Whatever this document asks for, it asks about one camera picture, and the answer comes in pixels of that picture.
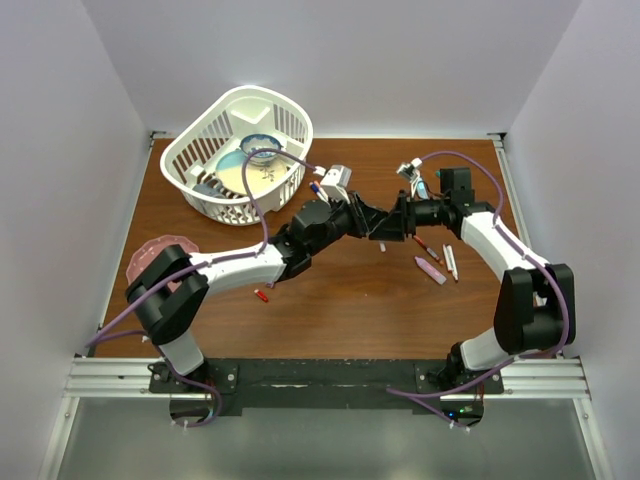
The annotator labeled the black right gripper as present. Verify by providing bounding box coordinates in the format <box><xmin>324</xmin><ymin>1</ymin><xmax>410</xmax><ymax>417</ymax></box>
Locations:
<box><xmin>369</xmin><ymin>190</ymin><xmax>449</xmax><ymax>243</ymax></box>

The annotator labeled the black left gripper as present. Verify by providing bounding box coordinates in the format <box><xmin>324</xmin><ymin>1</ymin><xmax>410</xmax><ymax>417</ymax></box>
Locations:
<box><xmin>308</xmin><ymin>190</ymin><xmax>387</xmax><ymax>258</ymax></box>

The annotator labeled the red ink gel pen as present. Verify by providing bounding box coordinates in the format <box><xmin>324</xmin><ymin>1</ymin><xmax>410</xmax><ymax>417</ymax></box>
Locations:
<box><xmin>412</xmin><ymin>236</ymin><xmax>445</xmax><ymax>267</ymax></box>

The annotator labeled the light blue capped marker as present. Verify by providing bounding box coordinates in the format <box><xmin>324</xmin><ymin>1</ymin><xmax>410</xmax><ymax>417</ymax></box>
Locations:
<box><xmin>416</xmin><ymin>181</ymin><xmax>430</xmax><ymax>199</ymax></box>

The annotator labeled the purple highlighter marker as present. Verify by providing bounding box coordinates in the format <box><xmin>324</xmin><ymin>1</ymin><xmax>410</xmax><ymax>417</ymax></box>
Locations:
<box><xmin>414</xmin><ymin>256</ymin><xmax>446</xmax><ymax>285</ymax></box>

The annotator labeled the red cap white marker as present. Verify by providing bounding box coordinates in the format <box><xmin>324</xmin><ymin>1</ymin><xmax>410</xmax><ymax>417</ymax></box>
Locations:
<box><xmin>443</xmin><ymin>244</ymin><xmax>459</xmax><ymax>282</ymax></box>

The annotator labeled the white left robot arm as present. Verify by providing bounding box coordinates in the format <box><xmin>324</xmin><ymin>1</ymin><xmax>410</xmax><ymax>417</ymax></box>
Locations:
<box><xmin>126</xmin><ymin>192</ymin><xmax>389</xmax><ymax>392</ymax></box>

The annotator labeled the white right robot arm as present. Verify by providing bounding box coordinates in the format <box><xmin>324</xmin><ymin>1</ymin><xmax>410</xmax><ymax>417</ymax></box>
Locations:
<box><xmin>369</xmin><ymin>167</ymin><xmax>576</xmax><ymax>393</ymax></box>

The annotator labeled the blue patterned bowl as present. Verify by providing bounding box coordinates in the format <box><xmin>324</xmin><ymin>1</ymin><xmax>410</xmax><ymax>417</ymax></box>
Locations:
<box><xmin>240</xmin><ymin>134</ymin><xmax>282</xmax><ymax>166</ymax></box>

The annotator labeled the white plastic basket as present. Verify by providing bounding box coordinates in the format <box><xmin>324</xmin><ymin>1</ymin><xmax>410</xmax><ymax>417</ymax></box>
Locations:
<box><xmin>159</xmin><ymin>85</ymin><xmax>313</xmax><ymax>226</ymax></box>

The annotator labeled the cream and blue plate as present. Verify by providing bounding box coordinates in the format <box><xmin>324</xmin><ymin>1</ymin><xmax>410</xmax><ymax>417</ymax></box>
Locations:
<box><xmin>215</xmin><ymin>150</ymin><xmax>288</xmax><ymax>197</ymax></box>

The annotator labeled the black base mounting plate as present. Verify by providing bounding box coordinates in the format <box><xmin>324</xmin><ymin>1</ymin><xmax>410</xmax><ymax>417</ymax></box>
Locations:
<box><xmin>148</xmin><ymin>358</ymin><xmax>504</xmax><ymax>425</ymax></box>

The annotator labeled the pink dotted plate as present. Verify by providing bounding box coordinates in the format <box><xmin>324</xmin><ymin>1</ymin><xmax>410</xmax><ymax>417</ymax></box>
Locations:
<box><xmin>125</xmin><ymin>235</ymin><xmax>200</xmax><ymax>297</ymax></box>

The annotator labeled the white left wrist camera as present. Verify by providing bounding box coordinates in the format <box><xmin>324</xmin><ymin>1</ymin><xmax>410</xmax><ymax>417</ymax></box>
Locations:
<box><xmin>320</xmin><ymin>165</ymin><xmax>352</xmax><ymax>203</ymax></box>

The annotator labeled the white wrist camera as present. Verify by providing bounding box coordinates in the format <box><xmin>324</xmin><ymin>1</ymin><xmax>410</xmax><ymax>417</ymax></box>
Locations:
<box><xmin>396</xmin><ymin>158</ymin><xmax>423</xmax><ymax>198</ymax></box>
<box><xmin>320</xmin><ymin>165</ymin><xmax>352</xmax><ymax>203</ymax></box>

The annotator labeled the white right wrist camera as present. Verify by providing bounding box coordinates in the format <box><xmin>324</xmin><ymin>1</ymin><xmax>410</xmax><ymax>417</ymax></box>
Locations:
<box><xmin>396</xmin><ymin>158</ymin><xmax>423</xmax><ymax>198</ymax></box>

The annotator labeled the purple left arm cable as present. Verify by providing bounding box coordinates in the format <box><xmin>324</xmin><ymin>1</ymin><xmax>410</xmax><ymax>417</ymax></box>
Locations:
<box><xmin>84</xmin><ymin>149</ymin><xmax>329</xmax><ymax>349</ymax></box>

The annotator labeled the aluminium frame rail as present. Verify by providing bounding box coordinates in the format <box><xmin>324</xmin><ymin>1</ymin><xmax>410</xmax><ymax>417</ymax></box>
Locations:
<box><xmin>37</xmin><ymin>132</ymin><xmax>614</xmax><ymax>480</ymax></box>

